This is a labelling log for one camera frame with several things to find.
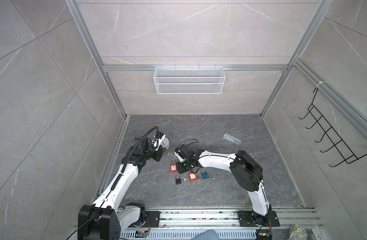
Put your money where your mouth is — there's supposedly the red padlock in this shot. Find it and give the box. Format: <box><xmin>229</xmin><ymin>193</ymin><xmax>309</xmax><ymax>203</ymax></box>
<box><xmin>188</xmin><ymin>173</ymin><xmax>197</xmax><ymax>182</ymax></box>
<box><xmin>170</xmin><ymin>160</ymin><xmax>178</xmax><ymax>173</ymax></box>

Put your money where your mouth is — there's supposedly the small black padlock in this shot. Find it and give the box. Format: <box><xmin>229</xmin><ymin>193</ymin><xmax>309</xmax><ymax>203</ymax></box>
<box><xmin>175</xmin><ymin>176</ymin><xmax>183</xmax><ymax>185</ymax></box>

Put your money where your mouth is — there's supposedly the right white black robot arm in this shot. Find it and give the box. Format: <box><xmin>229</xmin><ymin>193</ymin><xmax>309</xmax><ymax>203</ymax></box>
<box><xmin>175</xmin><ymin>144</ymin><xmax>271</xmax><ymax>226</ymax></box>

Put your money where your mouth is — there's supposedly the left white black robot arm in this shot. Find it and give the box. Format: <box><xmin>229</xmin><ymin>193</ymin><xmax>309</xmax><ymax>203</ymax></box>
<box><xmin>74</xmin><ymin>126</ymin><xmax>166</xmax><ymax>240</ymax></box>

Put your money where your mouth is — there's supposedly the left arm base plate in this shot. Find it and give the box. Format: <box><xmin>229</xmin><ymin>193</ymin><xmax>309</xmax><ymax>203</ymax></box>
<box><xmin>131</xmin><ymin>211</ymin><xmax>161</xmax><ymax>228</ymax></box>

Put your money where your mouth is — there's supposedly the white wire mesh basket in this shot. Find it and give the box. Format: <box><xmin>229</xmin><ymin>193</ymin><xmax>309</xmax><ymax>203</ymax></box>
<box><xmin>153</xmin><ymin>67</ymin><xmax>226</xmax><ymax>95</ymax></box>

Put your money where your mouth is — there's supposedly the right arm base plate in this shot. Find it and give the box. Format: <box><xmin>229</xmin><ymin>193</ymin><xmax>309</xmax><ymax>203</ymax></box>
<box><xmin>237</xmin><ymin>210</ymin><xmax>280</xmax><ymax>227</ymax></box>

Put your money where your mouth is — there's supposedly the black wire hook rack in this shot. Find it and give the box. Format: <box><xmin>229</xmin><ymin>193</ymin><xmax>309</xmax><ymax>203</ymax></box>
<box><xmin>298</xmin><ymin>88</ymin><xmax>367</xmax><ymax>168</ymax></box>

